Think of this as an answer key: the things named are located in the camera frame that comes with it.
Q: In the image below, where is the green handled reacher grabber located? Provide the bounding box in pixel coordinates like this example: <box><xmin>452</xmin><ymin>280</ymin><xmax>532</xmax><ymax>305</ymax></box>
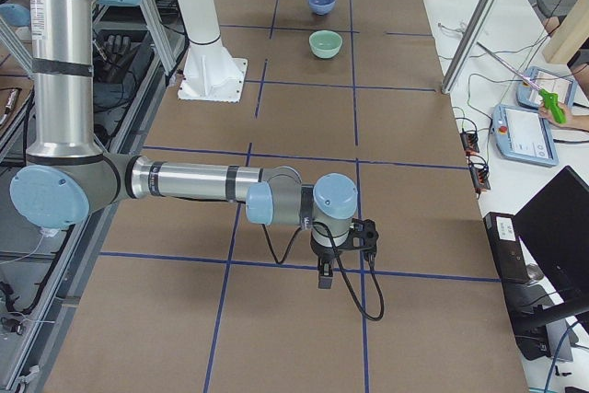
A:
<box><xmin>477</xmin><ymin>42</ymin><xmax>567</xmax><ymax>124</ymax></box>

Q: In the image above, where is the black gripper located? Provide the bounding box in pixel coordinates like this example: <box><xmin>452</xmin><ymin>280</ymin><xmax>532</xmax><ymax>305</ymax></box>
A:
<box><xmin>310</xmin><ymin>237</ymin><xmax>341</xmax><ymax>289</ymax></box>

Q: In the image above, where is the orange black connector box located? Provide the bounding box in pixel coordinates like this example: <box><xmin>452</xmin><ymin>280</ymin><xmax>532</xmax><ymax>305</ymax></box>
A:
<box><xmin>467</xmin><ymin>154</ymin><xmax>491</xmax><ymax>197</ymax></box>
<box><xmin>456</xmin><ymin>117</ymin><xmax>479</xmax><ymax>154</ymax></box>

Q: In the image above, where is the black computer box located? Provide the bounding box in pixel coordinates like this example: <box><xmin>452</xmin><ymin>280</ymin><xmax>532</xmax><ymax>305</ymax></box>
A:
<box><xmin>483</xmin><ymin>212</ymin><xmax>545</xmax><ymax>285</ymax></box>

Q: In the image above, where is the teach pendant tablet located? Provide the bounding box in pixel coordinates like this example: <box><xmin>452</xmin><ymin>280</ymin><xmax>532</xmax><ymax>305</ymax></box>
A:
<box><xmin>516</xmin><ymin>66</ymin><xmax>578</xmax><ymax>109</ymax></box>
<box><xmin>491</xmin><ymin>104</ymin><xmax>559</xmax><ymax>168</ymax></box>

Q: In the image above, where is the aluminium frame post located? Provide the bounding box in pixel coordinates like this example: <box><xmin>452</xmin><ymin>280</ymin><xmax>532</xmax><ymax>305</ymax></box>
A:
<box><xmin>441</xmin><ymin>0</ymin><xmax>497</xmax><ymax>94</ymax></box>

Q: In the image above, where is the green bowl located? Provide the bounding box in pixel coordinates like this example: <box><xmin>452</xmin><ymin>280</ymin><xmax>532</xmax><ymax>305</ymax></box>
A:
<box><xmin>308</xmin><ymin>30</ymin><xmax>343</xmax><ymax>59</ymax></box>

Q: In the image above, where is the blue bowl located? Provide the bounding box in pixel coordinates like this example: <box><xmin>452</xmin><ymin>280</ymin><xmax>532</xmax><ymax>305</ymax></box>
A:
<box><xmin>307</xmin><ymin>0</ymin><xmax>337</xmax><ymax>16</ymax></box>

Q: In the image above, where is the white camera pole with base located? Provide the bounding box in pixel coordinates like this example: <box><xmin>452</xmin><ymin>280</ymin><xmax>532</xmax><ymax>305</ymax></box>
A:
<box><xmin>178</xmin><ymin>0</ymin><xmax>248</xmax><ymax>103</ymax></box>

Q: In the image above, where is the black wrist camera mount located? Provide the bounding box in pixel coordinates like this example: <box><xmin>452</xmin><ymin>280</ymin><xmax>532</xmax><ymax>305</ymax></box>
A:
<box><xmin>344</xmin><ymin>218</ymin><xmax>379</xmax><ymax>261</ymax></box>

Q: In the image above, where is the black monitor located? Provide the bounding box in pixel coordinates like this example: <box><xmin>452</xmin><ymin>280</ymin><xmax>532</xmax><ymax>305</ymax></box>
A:
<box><xmin>514</xmin><ymin>166</ymin><xmax>588</xmax><ymax>294</ymax></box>

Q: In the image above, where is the person's forearm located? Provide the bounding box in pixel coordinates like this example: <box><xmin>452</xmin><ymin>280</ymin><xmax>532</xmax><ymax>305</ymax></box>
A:
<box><xmin>568</xmin><ymin>115</ymin><xmax>589</xmax><ymax>132</ymax></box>

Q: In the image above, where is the brown paper table cover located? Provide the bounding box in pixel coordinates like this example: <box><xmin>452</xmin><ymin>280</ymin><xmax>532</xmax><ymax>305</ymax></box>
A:
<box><xmin>45</xmin><ymin>0</ymin><xmax>527</xmax><ymax>392</ymax></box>

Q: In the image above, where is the person's hand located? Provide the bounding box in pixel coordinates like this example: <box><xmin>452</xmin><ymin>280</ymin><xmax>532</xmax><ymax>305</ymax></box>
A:
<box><xmin>538</xmin><ymin>105</ymin><xmax>577</xmax><ymax>128</ymax></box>

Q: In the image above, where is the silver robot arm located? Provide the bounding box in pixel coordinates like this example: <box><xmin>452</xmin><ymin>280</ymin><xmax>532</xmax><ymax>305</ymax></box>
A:
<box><xmin>10</xmin><ymin>0</ymin><xmax>357</xmax><ymax>289</ymax></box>

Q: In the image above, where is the far teach pendant tablet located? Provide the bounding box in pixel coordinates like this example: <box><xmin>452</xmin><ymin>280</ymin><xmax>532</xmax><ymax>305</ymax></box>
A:
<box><xmin>516</xmin><ymin>66</ymin><xmax>578</xmax><ymax>109</ymax></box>

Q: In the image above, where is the near orange black connector box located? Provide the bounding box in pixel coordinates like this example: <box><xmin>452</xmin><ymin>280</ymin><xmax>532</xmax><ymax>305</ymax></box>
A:
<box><xmin>467</xmin><ymin>154</ymin><xmax>491</xmax><ymax>197</ymax></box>

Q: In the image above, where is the far orange black connector box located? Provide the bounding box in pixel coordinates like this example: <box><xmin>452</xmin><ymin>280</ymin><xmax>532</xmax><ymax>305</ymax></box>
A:
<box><xmin>456</xmin><ymin>117</ymin><xmax>479</xmax><ymax>154</ymax></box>

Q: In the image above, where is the near teach pendant tablet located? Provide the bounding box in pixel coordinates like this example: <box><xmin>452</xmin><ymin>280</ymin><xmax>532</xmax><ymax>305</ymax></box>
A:
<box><xmin>491</xmin><ymin>104</ymin><xmax>559</xmax><ymax>168</ymax></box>

